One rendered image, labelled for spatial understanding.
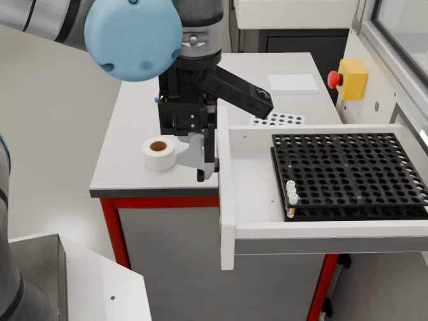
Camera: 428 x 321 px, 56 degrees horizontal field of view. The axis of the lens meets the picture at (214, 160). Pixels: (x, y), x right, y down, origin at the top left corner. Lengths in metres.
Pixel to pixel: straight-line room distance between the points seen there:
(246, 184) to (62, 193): 1.40
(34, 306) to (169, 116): 0.30
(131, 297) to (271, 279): 0.54
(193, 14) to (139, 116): 0.59
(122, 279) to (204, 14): 0.43
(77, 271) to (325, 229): 0.41
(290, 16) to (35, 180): 1.41
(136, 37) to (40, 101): 2.44
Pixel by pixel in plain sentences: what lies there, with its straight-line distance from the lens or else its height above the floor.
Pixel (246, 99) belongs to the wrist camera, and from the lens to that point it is 0.56.
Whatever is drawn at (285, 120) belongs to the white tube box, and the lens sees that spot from 0.96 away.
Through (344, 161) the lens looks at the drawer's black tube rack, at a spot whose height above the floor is 0.90.
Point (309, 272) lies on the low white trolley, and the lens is 1.13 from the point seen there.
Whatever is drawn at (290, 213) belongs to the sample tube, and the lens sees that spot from 0.62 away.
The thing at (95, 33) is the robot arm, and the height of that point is 1.22.
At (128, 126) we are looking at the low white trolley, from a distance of 1.01.
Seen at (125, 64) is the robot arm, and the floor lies 1.19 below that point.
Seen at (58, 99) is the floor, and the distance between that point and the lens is 2.73.
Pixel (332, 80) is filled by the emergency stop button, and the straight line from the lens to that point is 0.97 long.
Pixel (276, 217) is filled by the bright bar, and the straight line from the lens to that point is 0.66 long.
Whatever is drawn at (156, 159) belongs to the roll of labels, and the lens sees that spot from 0.85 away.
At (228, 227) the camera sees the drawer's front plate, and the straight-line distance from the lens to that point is 0.54.
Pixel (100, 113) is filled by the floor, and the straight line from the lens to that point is 2.51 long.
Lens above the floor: 1.33
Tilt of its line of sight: 40 degrees down
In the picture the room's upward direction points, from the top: straight up
